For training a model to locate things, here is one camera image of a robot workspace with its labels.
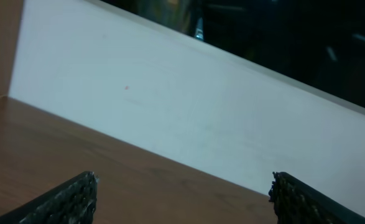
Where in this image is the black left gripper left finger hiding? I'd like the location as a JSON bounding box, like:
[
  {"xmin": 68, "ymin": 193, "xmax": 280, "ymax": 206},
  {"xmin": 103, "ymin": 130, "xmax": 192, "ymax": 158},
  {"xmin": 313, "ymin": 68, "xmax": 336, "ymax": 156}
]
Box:
[{"xmin": 0, "ymin": 171, "xmax": 98, "ymax": 224}]

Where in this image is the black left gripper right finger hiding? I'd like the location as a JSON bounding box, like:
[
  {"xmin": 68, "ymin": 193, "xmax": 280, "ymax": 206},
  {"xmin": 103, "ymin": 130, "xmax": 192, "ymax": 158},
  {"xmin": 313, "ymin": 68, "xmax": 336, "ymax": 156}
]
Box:
[{"xmin": 269, "ymin": 172, "xmax": 365, "ymax": 224}]

